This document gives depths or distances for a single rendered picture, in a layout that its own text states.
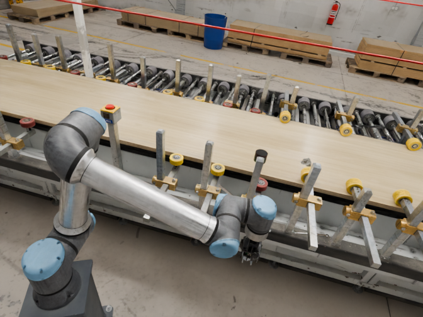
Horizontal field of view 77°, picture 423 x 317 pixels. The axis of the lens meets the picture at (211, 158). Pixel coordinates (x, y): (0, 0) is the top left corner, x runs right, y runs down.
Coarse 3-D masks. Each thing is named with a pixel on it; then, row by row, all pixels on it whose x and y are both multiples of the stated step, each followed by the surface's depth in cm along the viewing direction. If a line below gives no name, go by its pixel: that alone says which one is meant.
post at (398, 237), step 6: (420, 204) 119; (414, 210) 123; (420, 210) 118; (414, 216) 122; (420, 216) 120; (408, 222) 125; (414, 222) 123; (396, 234) 132; (402, 234) 128; (408, 234) 127; (390, 240) 135; (396, 240) 131; (402, 240) 130; (384, 246) 139; (390, 246) 134; (396, 246) 133; (384, 252) 138; (390, 252) 137
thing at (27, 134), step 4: (24, 132) 171; (28, 132) 172; (32, 132) 173; (20, 136) 167; (24, 136) 168; (28, 136) 172; (24, 140) 169; (8, 144) 160; (0, 148) 156; (4, 148) 157; (8, 148) 159; (0, 152) 155; (4, 152) 158; (0, 156) 155
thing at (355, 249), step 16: (0, 160) 171; (16, 160) 169; (32, 160) 170; (48, 176) 168; (208, 208) 155; (240, 224) 149; (272, 224) 151; (272, 240) 151; (288, 240) 147; (304, 240) 144; (320, 240) 145; (336, 256) 145; (352, 256) 142; (384, 256) 139; (400, 256) 143; (400, 272) 140; (416, 272) 137
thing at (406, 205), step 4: (404, 200) 139; (408, 200) 139; (404, 204) 138; (408, 204) 137; (404, 208) 137; (408, 208) 135; (412, 208) 135; (408, 212) 134; (408, 216) 133; (416, 232) 124; (420, 232) 123; (416, 236) 123; (420, 236) 121; (420, 240) 120; (420, 244) 119; (420, 248) 119
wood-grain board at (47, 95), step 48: (0, 96) 190; (48, 96) 197; (96, 96) 205; (144, 96) 214; (144, 144) 163; (192, 144) 169; (240, 144) 175; (288, 144) 181; (336, 144) 188; (384, 144) 195; (336, 192) 147; (384, 192) 152
